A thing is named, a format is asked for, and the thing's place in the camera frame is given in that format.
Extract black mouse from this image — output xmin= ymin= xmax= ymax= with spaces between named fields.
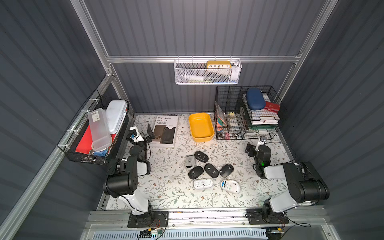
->
xmin=204 ymin=164 xmax=219 ymax=179
xmin=219 ymin=164 xmax=234 ymax=178
xmin=194 ymin=151 xmax=209 ymax=163
xmin=188 ymin=166 xmax=204 ymax=180

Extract white mouse blue accent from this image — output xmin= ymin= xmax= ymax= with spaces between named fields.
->
xmin=220 ymin=180 xmax=241 ymax=194

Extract grey computer mouse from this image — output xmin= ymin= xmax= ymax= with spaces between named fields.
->
xmin=185 ymin=155 xmax=196 ymax=169

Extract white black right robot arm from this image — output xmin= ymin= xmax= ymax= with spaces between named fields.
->
xmin=245 ymin=144 xmax=330 ymax=220

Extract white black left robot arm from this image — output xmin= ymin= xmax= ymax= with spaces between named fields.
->
xmin=103 ymin=130 xmax=152 ymax=219

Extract translucent plastic box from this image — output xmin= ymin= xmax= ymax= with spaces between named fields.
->
xmin=88 ymin=108 xmax=112 ymax=152

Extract white mouse upside down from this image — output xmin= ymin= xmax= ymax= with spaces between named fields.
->
xmin=193 ymin=178 xmax=214 ymax=190

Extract yellow plastic storage box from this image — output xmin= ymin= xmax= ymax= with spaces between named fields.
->
xmin=189 ymin=113 xmax=215 ymax=143

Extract interior design trends book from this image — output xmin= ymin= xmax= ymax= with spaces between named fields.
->
xmin=150 ymin=115 xmax=179 ymax=148

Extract red small wallet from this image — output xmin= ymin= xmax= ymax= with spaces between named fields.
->
xmin=264 ymin=101 xmax=281 ymax=113

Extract floral table mat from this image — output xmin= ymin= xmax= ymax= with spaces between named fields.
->
xmin=105 ymin=113 xmax=291 ymax=211

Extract colourful folders in organizer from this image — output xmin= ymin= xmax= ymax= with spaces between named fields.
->
xmin=216 ymin=102 xmax=228 ymax=132

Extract white plastic case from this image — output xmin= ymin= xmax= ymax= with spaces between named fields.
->
xmin=106 ymin=100 xmax=127 ymax=135

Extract blue glasses case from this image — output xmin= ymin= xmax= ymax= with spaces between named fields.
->
xmin=246 ymin=88 xmax=266 ymax=111

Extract red folder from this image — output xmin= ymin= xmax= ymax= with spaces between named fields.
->
xmin=75 ymin=126 xmax=108 ymax=157

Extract yellow clock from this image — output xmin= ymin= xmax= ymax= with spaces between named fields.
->
xmin=207 ymin=60 xmax=232 ymax=69

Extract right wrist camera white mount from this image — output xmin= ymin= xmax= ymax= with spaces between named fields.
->
xmin=256 ymin=136 xmax=268 ymax=151

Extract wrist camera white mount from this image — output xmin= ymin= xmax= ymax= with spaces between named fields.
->
xmin=127 ymin=127 xmax=145 ymax=145
xmin=256 ymin=136 xmax=268 ymax=151

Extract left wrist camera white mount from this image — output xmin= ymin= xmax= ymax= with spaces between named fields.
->
xmin=127 ymin=127 xmax=145 ymax=145

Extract black wire desk organizer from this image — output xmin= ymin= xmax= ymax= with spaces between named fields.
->
xmin=214 ymin=86 xmax=287 ymax=140

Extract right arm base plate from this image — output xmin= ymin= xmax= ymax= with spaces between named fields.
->
xmin=245 ymin=208 xmax=289 ymax=226

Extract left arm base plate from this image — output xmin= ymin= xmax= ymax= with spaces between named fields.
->
xmin=127 ymin=211 xmax=169 ymax=229

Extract black wire side basket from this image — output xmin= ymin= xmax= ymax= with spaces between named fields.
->
xmin=58 ymin=91 xmax=130 ymax=166

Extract white mesh wall basket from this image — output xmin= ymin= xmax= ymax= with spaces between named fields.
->
xmin=174 ymin=58 xmax=243 ymax=85

